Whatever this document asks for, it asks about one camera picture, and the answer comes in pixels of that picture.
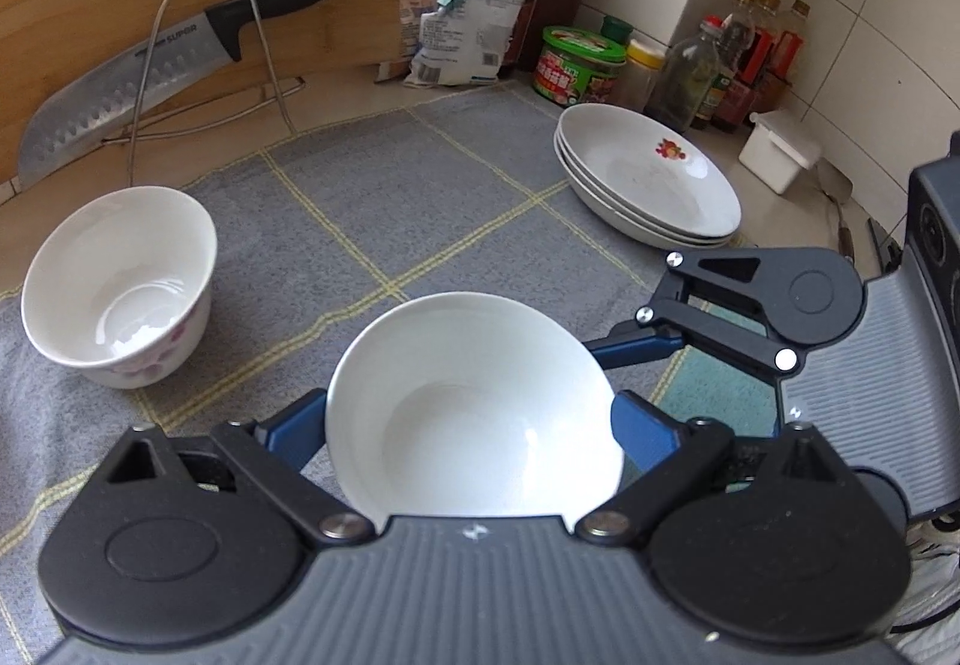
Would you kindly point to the white plastic container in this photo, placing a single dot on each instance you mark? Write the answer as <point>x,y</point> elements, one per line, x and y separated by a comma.
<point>780,147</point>

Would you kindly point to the white bowl pink flowers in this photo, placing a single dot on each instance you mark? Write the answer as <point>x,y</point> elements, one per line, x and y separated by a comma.
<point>112,282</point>

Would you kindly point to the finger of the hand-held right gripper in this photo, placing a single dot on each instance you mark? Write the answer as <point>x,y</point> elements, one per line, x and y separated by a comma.
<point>637,344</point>

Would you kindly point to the yellow-lidded jar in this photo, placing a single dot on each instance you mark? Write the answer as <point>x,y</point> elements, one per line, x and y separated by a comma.
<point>641,72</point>

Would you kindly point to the white printed bag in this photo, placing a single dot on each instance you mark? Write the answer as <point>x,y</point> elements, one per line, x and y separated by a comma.
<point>487,27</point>

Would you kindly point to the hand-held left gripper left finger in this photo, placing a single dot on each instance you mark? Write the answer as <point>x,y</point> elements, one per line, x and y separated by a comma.
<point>296,429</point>

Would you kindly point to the red-labelled sauce bottle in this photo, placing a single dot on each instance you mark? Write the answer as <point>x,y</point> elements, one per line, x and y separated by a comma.
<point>759,53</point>

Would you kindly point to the grey checked towel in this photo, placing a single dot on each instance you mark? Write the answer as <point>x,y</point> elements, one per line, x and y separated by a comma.
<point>420,200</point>

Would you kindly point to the plain white bowl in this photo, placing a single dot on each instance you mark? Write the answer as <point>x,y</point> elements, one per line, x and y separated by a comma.
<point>465,410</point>

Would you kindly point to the red and white bag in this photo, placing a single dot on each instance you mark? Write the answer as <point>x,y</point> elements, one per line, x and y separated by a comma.
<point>416,12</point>

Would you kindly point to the orange-labelled sauce bottle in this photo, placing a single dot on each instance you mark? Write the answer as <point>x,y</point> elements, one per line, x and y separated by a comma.
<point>787,46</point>

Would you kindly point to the clear bottle red cap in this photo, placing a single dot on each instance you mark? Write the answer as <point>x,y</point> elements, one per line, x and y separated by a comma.
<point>682,80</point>

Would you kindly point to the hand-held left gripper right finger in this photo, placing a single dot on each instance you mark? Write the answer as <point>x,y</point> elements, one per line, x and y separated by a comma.
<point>649,436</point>

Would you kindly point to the white plate fruit print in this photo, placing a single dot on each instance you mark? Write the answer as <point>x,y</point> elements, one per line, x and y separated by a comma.
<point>600,197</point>
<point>637,170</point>
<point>609,212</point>

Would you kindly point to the green tub red label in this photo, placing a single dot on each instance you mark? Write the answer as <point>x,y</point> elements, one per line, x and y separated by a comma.
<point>577,72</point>

